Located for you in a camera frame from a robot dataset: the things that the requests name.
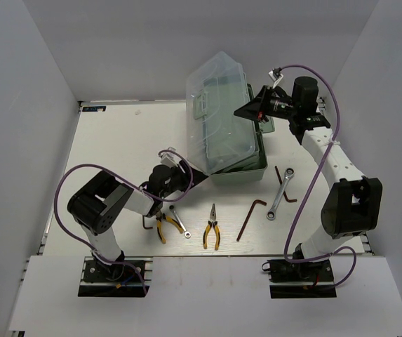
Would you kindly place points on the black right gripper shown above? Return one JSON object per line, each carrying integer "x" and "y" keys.
{"x": 254, "y": 109}

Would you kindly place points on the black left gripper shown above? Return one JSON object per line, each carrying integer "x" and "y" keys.
{"x": 186, "y": 175}

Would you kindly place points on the green toolbox with clear lid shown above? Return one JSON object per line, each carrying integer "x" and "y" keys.
{"x": 227, "y": 149}

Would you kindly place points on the small silver ratchet wrench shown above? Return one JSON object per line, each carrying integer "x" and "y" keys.
{"x": 186, "y": 233}

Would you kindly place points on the large silver ratchet wrench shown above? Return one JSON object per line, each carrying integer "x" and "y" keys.
{"x": 289, "y": 173}

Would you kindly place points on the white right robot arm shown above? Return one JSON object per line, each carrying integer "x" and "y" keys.
{"x": 353, "y": 203}

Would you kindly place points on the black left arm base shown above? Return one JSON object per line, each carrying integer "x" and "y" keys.
{"x": 108, "y": 281}

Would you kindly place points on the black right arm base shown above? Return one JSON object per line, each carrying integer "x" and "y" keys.
{"x": 300, "y": 280}

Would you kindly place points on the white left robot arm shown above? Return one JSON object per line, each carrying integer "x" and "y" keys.
{"x": 99, "y": 202}

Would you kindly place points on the yellow pliers centre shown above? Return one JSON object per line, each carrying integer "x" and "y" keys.
{"x": 212, "y": 225}

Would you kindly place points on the long brown hex key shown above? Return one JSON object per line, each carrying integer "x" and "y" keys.
{"x": 249, "y": 214}

